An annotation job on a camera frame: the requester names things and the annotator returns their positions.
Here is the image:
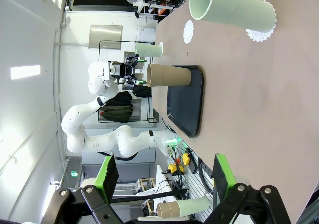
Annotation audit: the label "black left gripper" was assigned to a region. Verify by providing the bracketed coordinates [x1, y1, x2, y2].
[119, 54, 148, 89]

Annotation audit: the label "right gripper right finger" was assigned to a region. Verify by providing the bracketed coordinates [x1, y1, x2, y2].
[201, 153, 293, 224]

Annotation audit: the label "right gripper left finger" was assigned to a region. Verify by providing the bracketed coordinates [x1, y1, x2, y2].
[40, 154, 124, 224]

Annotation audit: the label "black coat rack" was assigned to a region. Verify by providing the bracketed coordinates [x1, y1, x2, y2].
[98, 40, 157, 124]

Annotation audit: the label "tall brown plastic cup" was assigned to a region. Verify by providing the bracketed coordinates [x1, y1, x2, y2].
[156, 201, 181, 217]
[146, 63, 193, 88]

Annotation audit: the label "dark hanging jackets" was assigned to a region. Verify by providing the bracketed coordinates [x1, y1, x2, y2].
[99, 84, 153, 124]

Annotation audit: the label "black plastic tray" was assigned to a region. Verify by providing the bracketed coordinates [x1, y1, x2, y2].
[166, 64, 205, 138]

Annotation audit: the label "yellow emergency stop box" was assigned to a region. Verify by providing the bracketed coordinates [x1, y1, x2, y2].
[167, 162, 186, 177]
[182, 152, 192, 167]

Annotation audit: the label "ceiling light panel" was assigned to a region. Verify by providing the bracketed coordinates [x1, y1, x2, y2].
[10, 65, 41, 81]

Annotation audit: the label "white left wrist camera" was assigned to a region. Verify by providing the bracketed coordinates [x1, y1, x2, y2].
[107, 62, 121, 79]

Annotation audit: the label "grey metal wall box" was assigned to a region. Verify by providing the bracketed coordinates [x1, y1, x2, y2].
[88, 24, 124, 50]

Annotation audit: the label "black cable loop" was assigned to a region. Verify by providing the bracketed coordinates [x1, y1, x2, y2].
[190, 156, 215, 193]

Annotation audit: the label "black cable sleeve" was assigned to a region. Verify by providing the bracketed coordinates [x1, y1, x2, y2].
[96, 151, 139, 162]

